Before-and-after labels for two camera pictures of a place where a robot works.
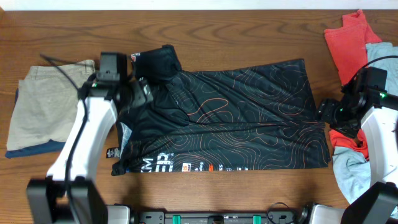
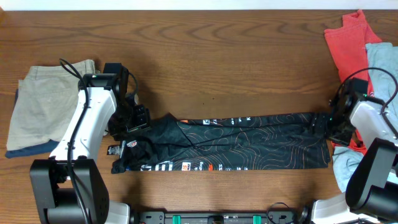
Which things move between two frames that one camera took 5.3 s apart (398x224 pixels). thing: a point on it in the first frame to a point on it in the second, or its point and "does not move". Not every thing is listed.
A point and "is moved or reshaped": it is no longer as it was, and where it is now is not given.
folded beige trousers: [46, 104] does not move
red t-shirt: [349, 43] does not move
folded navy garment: [49, 147] does not move
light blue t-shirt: [352, 165] does not move
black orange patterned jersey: [256, 115] is moved or reshaped
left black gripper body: [135, 94] to [130, 119]
